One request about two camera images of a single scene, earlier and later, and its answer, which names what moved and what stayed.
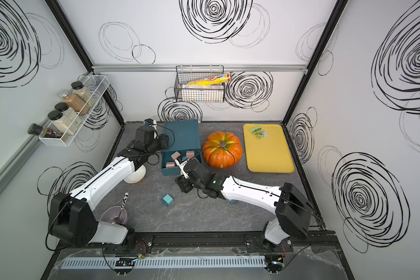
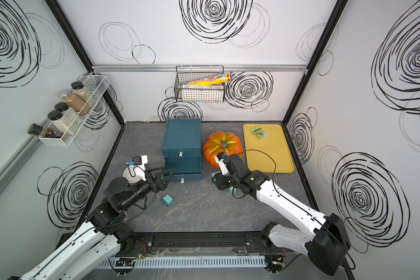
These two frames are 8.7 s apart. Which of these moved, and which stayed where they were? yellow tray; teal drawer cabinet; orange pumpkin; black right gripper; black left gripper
Moved: black left gripper; black right gripper
Stayed: teal drawer cabinet; yellow tray; orange pumpkin
